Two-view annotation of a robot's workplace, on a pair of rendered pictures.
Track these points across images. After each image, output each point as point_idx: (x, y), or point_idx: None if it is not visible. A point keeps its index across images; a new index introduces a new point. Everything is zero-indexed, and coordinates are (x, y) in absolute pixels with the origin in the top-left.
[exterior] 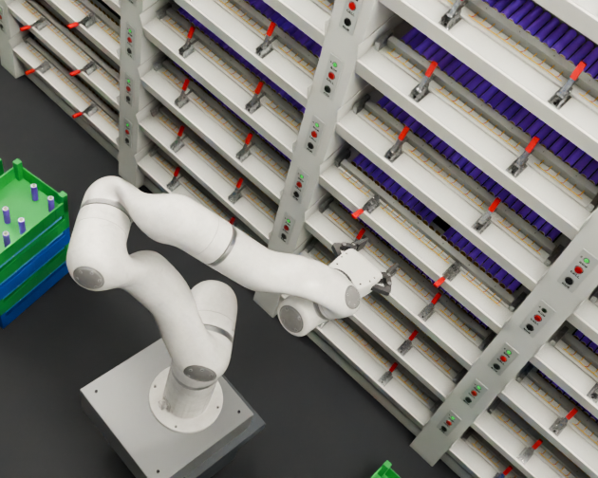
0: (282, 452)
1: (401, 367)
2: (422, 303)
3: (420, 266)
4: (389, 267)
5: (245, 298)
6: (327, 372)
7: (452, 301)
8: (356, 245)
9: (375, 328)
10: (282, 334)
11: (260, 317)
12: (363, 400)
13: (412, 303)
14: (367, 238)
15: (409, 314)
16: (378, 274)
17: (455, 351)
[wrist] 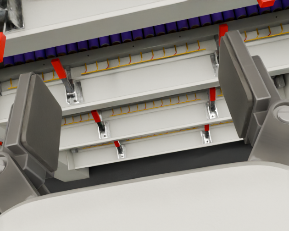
0: None
1: None
2: (203, 58)
3: (181, 14)
4: (242, 82)
5: (59, 187)
6: (159, 167)
7: (229, 20)
8: (14, 152)
9: (171, 123)
10: (107, 180)
11: (81, 187)
12: (199, 157)
13: (195, 72)
14: (30, 73)
15: (204, 85)
16: None
17: None
